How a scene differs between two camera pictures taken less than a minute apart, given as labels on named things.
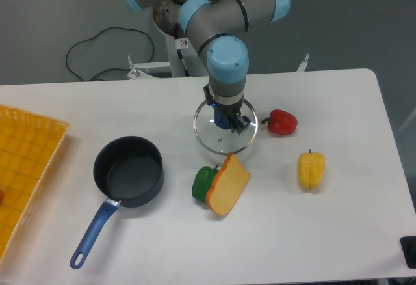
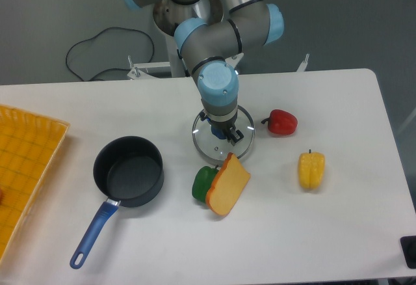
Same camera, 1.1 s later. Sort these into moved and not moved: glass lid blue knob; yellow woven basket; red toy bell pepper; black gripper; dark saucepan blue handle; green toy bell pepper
Moved: black gripper; glass lid blue knob
Not moved: red toy bell pepper; dark saucepan blue handle; yellow woven basket; green toy bell pepper
